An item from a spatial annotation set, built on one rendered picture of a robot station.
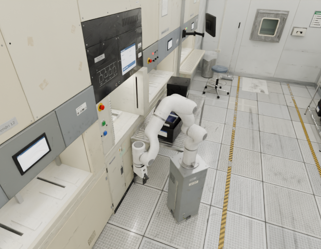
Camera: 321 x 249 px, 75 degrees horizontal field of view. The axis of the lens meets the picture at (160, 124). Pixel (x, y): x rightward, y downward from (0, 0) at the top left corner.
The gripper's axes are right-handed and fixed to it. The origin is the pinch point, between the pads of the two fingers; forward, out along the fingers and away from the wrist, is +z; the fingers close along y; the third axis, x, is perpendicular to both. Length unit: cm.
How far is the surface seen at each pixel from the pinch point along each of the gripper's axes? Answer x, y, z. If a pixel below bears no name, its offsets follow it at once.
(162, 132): -65, 41, 15
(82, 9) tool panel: -4, 50, -101
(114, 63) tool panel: -30, 62, -60
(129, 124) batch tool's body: -49, 74, 14
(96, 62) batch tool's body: -9, 52, -68
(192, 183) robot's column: -53, -12, 41
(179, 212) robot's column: -43, -8, 81
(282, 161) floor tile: -226, -55, 101
